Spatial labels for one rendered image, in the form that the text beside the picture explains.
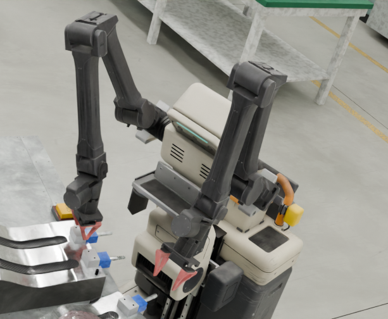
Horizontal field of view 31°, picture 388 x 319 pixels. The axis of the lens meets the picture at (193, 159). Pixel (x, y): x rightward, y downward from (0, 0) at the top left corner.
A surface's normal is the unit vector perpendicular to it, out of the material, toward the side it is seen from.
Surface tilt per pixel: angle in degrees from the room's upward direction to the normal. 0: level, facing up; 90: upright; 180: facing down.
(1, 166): 0
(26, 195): 0
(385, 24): 90
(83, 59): 92
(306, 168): 0
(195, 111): 42
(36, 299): 90
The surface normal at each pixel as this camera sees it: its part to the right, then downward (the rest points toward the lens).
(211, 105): -0.23, -0.43
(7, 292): 0.44, 0.57
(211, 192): -0.62, 0.26
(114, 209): 0.26, -0.82
